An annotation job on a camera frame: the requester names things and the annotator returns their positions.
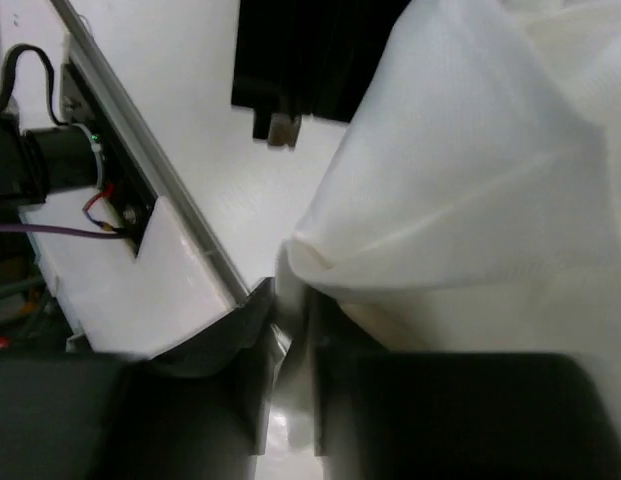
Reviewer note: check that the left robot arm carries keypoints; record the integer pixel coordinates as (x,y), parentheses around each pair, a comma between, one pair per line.
(297,59)

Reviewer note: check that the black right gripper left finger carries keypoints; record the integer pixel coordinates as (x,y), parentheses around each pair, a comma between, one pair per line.
(193,412)

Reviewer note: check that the aluminium table rail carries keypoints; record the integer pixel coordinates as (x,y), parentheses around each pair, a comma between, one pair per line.
(149,158)

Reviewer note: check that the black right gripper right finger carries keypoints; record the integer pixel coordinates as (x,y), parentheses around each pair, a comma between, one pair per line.
(382,414)

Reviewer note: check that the white pleated skirt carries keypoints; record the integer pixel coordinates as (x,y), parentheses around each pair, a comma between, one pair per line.
(474,202)

